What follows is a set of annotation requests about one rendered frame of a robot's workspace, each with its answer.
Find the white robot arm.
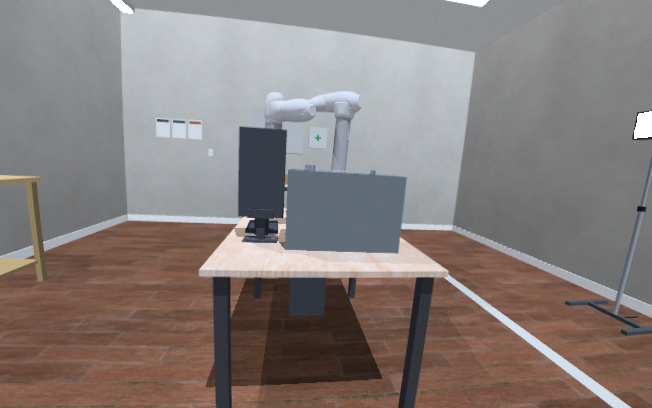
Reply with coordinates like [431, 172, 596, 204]
[265, 91, 362, 171]

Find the grey tool chest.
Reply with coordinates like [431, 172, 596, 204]
[285, 169, 407, 253]

